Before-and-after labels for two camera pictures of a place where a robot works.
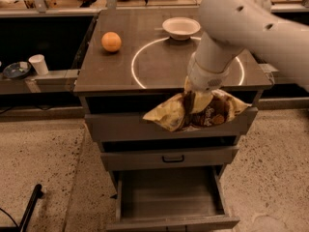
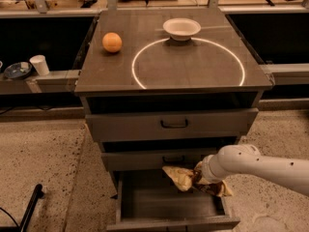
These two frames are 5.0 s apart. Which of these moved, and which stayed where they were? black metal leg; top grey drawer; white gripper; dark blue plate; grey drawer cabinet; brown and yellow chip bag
Moved: white gripper; brown and yellow chip bag
Stayed: black metal leg; top grey drawer; grey drawer cabinet; dark blue plate
